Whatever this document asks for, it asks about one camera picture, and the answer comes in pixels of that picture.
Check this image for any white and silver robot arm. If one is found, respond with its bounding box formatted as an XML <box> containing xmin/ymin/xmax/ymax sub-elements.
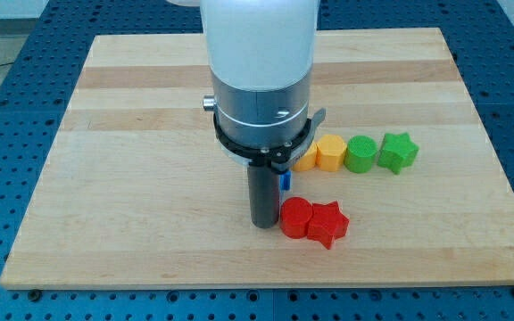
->
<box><xmin>200</xmin><ymin>0</ymin><xmax>325</xmax><ymax>174</ymax></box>

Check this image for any green cylinder block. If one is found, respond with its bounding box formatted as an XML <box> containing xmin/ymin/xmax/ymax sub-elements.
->
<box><xmin>344</xmin><ymin>136</ymin><xmax>377</xmax><ymax>174</ymax></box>

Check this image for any red cylinder block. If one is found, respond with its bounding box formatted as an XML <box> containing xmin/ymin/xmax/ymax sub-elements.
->
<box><xmin>280</xmin><ymin>197</ymin><xmax>313</xmax><ymax>239</ymax></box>

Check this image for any blue block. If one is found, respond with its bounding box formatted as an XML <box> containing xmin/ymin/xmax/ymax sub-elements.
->
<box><xmin>279</xmin><ymin>170</ymin><xmax>292</xmax><ymax>191</ymax></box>

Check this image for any green star block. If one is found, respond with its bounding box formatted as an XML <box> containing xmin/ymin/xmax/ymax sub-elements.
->
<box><xmin>377</xmin><ymin>132</ymin><xmax>419</xmax><ymax>175</ymax></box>

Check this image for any yellow rounded block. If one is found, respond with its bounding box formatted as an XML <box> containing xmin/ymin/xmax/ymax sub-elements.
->
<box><xmin>292</xmin><ymin>142</ymin><xmax>318</xmax><ymax>172</ymax></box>

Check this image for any red star block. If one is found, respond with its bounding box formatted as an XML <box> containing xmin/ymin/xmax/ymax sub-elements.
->
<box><xmin>307</xmin><ymin>202</ymin><xmax>350</xmax><ymax>250</ymax></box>

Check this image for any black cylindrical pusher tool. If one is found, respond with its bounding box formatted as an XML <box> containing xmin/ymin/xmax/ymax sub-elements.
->
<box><xmin>247</xmin><ymin>166</ymin><xmax>280</xmax><ymax>229</ymax></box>

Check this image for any yellow hexagon block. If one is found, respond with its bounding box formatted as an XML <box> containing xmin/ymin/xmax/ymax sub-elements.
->
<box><xmin>316</xmin><ymin>135</ymin><xmax>347</xmax><ymax>172</ymax></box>

